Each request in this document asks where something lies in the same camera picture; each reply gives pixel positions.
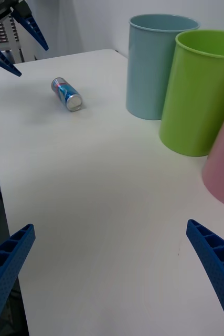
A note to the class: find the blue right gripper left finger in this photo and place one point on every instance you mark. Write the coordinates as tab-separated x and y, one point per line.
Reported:
4	265

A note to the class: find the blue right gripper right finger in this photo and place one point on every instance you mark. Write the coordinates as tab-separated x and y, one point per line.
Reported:
219	267

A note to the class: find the blue drink can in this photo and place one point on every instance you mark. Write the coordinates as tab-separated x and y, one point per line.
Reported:
67	94

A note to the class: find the grey small-drawer cabinet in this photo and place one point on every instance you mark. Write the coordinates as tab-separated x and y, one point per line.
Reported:
5	31

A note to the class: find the pale blue plastic bin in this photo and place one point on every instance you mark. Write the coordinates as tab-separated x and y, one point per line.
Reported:
148	68

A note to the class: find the green plastic bin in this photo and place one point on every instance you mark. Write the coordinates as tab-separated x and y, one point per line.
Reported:
195	99

